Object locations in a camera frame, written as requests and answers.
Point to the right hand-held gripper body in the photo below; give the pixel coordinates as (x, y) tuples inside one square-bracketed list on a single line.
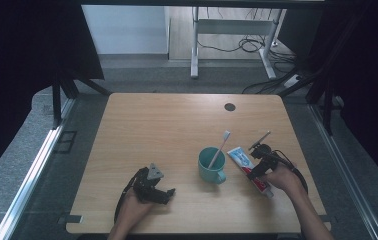
[(265, 155)]

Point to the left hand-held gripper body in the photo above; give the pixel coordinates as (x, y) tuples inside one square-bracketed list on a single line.
[(145, 188)]

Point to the white toothpaste tube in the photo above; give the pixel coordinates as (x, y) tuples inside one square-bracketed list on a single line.
[(242, 160)]

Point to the teal cup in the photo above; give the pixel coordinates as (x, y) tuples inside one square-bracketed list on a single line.
[(210, 175)]

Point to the pink toothbrush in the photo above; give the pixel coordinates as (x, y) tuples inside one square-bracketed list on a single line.
[(220, 148)]

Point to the person's left hand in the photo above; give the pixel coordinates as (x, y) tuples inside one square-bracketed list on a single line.
[(133, 208)]

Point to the person's right hand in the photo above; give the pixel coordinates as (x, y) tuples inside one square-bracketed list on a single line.
[(285, 180)]

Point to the round black table grommet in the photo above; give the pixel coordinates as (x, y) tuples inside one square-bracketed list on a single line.
[(230, 107)]

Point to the black metal stand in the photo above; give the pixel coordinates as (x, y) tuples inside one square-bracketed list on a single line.
[(56, 103), (327, 110)]

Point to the white power strip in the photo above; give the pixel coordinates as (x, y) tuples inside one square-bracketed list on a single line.
[(292, 81)]

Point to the dark curtain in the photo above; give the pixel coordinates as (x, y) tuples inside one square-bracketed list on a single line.
[(17, 50), (370, 66)]

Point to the grey table bracket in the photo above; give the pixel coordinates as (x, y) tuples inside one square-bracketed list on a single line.
[(72, 219)]

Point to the aluminium rail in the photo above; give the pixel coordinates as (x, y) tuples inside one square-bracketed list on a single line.
[(30, 183), (347, 176)]

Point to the white desk frame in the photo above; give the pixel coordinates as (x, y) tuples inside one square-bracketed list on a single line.
[(233, 26)]

